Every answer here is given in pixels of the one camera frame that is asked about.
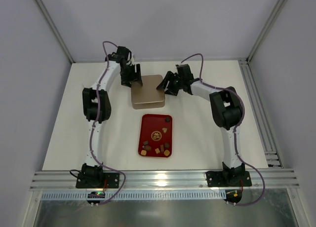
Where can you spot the aluminium right side rail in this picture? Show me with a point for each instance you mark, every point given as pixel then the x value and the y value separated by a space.
pixel 264 128

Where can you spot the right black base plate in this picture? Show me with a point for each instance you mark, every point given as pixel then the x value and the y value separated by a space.
pixel 217 179

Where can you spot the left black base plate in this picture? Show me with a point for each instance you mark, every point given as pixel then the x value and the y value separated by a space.
pixel 108 181

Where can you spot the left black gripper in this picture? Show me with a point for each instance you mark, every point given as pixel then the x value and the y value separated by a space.
pixel 131 75

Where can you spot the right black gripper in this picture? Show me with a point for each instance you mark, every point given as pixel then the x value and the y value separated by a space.
pixel 171 82

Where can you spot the aluminium rail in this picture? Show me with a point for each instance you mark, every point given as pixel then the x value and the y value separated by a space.
pixel 273 177
pixel 264 128

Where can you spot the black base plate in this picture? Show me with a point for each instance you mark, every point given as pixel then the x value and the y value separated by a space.
pixel 108 181
pixel 217 179

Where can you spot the red rectangular tray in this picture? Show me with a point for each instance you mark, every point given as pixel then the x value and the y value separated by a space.
pixel 151 131

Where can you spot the aluminium front rail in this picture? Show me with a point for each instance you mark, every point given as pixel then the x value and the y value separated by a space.
pixel 273 177

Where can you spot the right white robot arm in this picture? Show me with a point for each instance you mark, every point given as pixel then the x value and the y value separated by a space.
pixel 227 111

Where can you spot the gold tin lid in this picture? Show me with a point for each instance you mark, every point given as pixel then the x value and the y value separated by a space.
pixel 147 92

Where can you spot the slotted cable duct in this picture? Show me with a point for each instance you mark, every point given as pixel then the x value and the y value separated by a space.
pixel 123 195

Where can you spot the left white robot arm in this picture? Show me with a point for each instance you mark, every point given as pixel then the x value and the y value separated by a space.
pixel 97 110

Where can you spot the gold tin box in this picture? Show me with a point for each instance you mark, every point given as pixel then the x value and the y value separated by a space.
pixel 147 104

